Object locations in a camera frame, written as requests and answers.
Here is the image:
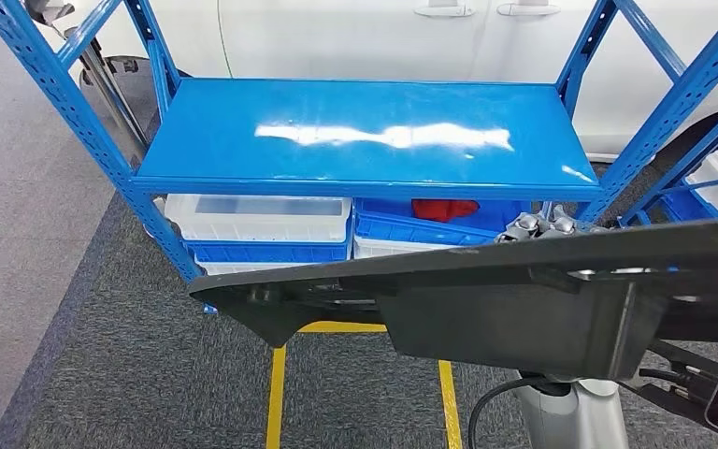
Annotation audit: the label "black plastic plate frame part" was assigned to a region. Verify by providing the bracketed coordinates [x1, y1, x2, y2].
[188, 218, 718, 381]

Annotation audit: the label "blue metal shelf rack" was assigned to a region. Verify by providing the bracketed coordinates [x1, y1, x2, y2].
[0, 0, 718, 314]

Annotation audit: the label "yellow floor tape square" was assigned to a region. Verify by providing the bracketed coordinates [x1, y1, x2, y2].
[266, 321, 463, 449]

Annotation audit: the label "dark metal stand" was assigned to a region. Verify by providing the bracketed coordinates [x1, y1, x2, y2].
[24, 0, 150, 164]

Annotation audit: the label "white car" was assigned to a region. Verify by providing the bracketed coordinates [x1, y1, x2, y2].
[55, 0, 718, 164]

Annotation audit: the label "red plastic part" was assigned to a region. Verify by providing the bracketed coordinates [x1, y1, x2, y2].
[411, 199, 481, 223]

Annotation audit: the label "thick black cable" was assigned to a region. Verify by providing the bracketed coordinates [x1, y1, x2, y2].
[467, 374, 549, 449]

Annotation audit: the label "clear white plastic bin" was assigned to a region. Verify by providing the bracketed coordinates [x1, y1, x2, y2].
[165, 194, 352, 244]

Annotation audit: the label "blue wheeled shelf rack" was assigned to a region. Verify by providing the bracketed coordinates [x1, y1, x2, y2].
[619, 86, 718, 227]

